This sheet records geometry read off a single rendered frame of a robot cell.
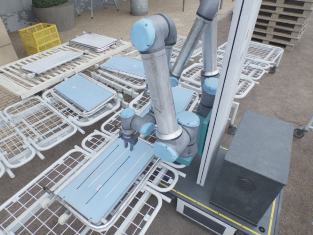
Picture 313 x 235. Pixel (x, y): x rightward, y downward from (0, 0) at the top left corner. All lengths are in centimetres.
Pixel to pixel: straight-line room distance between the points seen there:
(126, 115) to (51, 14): 550
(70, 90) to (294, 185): 254
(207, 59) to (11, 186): 217
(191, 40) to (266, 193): 105
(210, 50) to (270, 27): 421
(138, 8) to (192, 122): 682
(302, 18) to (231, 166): 467
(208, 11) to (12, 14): 649
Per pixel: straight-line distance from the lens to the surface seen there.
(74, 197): 150
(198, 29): 146
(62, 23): 666
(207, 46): 163
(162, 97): 97
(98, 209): 143
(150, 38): 86
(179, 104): 213
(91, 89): 242
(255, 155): 138
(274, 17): 573
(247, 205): 158
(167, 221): 196
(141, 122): 122
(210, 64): 169
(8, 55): 481
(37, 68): 296
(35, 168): 258
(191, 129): 122
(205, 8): 143
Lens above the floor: 180
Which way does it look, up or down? 40 degrees down
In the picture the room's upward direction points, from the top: straight up
